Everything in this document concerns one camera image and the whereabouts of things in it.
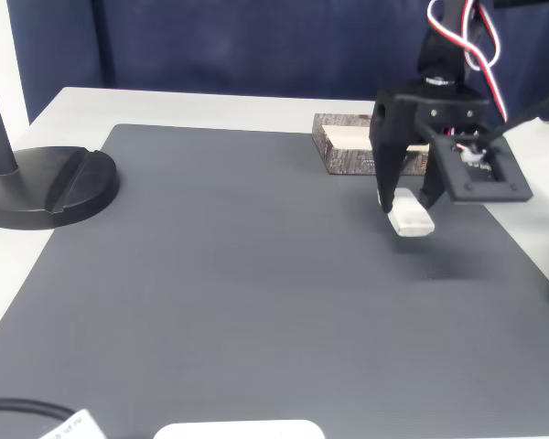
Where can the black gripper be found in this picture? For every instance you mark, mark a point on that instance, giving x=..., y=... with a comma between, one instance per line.
x=400, y=120

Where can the white rectangular block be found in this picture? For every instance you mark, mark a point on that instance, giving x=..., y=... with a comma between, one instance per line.
x=412, y=217

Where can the bark-patterned cardboard box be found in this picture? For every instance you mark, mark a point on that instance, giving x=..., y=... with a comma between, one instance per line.
x=343, y=160

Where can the grey table mat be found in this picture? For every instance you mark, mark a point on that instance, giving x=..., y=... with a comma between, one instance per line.
x=233, y=274

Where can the white rounded device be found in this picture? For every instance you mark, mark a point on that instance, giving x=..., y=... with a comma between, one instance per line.
x=238, y=431

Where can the black round stand base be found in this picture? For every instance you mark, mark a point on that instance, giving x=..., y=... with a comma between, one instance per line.
x=36, y=187

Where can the white printed label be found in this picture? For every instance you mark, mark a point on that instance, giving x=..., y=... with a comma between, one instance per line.
x=75, y=427

